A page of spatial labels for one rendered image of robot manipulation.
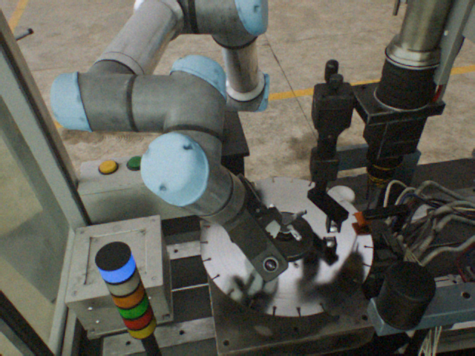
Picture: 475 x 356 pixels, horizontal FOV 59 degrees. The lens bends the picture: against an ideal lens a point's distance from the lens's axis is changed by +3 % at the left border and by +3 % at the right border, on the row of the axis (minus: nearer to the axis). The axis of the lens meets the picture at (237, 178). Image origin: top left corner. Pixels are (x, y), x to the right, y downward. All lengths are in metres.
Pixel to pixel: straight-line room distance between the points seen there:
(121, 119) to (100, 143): 2.16
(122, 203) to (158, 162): 0.62
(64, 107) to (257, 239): 0.31
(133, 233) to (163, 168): 0.48
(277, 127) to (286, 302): 1.99
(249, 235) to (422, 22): 0.35
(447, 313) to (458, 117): 2.35
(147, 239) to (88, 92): 0.43
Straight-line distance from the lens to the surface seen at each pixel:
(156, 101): 0.52
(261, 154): 2.43
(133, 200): 1.07
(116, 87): 0.54
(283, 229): 0.77
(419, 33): 0.59
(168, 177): 0.45
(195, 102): 0.50
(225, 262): 0.77
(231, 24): 0.86
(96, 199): 1.07
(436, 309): 0.67
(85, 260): 0.90
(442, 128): 2.82
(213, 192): 0.49
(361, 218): 0.83
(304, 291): 0.75
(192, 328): 0.93
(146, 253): 0.87
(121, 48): 0.64
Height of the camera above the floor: 1.59
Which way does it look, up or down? 44 degrees down
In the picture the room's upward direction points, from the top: 3 degrees counter-clockwise
